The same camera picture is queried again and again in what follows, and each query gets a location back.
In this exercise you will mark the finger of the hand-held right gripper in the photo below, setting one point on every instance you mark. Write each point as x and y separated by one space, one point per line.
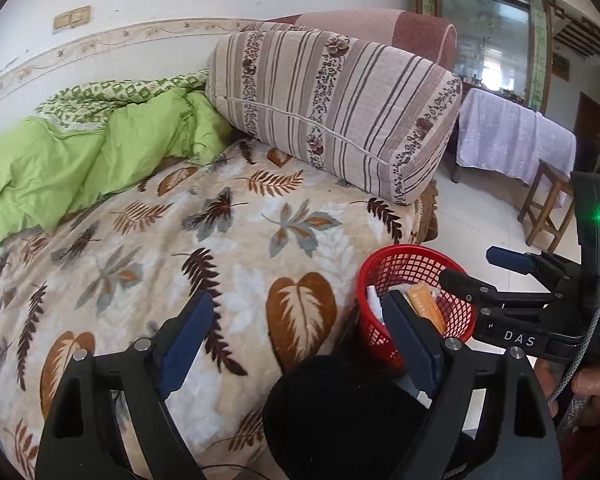
465 282
505 258

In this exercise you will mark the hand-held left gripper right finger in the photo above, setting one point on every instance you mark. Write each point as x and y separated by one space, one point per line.
415 345

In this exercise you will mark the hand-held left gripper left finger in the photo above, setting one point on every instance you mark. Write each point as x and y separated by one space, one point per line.
180 355

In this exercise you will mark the orange medicine box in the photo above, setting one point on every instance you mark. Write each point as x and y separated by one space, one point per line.
425 305

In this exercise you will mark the red mesh basket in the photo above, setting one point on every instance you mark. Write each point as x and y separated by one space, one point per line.
415 260

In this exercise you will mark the wooden stool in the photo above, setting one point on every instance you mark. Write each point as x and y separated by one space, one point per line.
545 175

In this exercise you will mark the black cloth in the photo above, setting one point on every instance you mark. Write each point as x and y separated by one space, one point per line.
340 420

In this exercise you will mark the leaf print fleece blanket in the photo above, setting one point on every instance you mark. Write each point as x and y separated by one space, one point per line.
230 260

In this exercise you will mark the table with lilac tablecloth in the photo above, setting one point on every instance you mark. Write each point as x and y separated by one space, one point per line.
505 135

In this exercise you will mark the brown wooden door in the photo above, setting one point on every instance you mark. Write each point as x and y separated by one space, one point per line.
590 125

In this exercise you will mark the striped floral cushion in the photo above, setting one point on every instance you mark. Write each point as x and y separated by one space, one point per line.
330 110

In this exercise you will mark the mirrored wooden cabinet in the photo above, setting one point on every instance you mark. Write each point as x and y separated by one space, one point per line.
490 35

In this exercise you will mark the green quilt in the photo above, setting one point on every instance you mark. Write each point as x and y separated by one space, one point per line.
55 160

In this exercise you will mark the wooden lattice screen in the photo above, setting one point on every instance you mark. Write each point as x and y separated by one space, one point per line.
585 40

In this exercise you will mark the pink sofa backrest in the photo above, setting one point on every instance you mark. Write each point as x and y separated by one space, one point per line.
405 30

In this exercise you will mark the carved wooden bed frame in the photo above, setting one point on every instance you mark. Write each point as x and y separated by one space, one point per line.
427 210

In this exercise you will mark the beige wall switch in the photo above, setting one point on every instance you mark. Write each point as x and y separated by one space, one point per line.
81 16
63 21

